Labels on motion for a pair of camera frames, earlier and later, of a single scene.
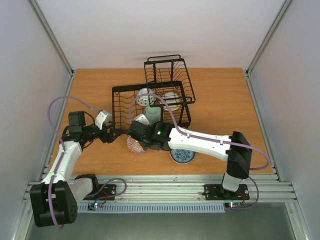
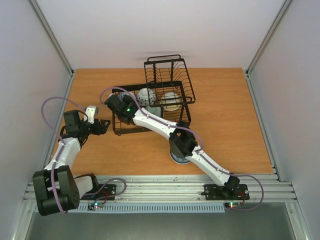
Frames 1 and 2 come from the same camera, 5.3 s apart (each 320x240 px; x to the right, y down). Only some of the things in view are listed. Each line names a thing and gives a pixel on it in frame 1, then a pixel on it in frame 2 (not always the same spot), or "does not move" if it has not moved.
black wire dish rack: (163, 99) does not move
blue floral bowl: (181, 156) does not move
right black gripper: (135, 131) → (110, 100)
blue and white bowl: (135, 146) → (121, 95)
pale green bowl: (153, 114) does not move
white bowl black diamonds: (146, 100) does not move
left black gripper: (111, 138) → (101, 128)
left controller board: (93, 206) does not move
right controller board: (232, 204) does not move
